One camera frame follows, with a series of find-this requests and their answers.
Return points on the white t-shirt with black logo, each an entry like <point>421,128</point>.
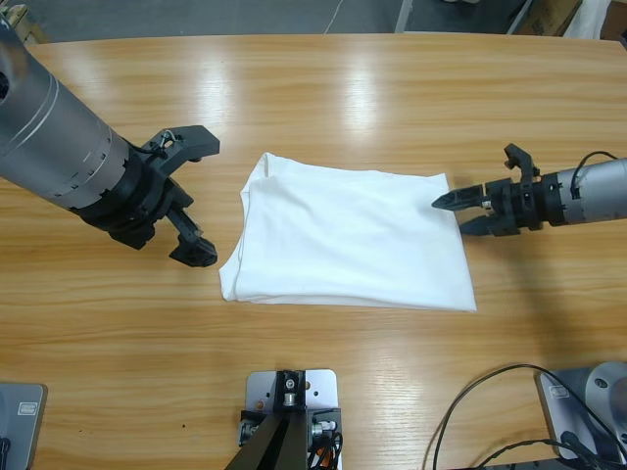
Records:
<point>352,245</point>

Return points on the brown cardboard box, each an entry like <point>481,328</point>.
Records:
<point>548,17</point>

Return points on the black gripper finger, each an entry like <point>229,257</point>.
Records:
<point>480,227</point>
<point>196,252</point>
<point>460,200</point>

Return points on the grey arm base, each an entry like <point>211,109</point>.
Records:
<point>558,416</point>
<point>19,440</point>

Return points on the white metal leg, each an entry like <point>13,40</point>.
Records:
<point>402,17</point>

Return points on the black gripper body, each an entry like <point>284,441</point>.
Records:
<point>132,205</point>
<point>529,205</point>

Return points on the silver round connector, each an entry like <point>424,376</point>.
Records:
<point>321,430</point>
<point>247,431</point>

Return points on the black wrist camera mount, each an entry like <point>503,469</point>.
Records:
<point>196,139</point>
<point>521,159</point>

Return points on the wooden pallet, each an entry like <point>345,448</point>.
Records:
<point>22,24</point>

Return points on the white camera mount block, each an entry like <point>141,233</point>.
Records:
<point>321,387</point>

